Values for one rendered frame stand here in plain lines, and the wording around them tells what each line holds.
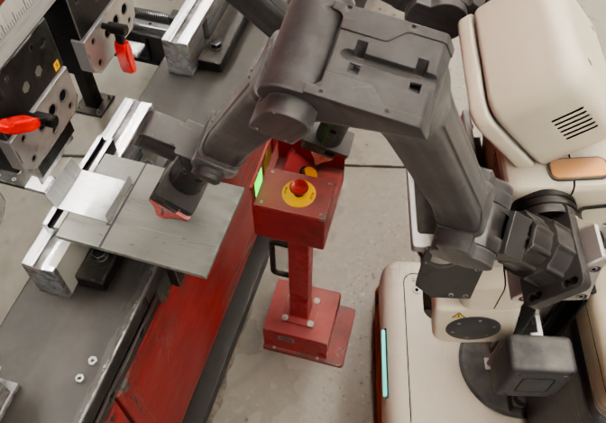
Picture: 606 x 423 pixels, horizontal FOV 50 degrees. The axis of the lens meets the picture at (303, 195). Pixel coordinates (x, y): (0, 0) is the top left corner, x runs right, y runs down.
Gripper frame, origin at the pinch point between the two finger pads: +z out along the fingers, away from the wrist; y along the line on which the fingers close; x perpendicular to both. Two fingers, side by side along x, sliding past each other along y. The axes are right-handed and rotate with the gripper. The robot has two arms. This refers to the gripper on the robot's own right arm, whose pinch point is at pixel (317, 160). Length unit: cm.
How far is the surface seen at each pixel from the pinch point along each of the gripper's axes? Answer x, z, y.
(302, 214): 14.7, -0.3, -0.3
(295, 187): 10.4, -2.4, 3.0
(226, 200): 29.4, -19.2, 14.4
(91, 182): 32, -13, 37
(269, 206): 14.6, 1.6, 6.7
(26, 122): 43, -43, 40
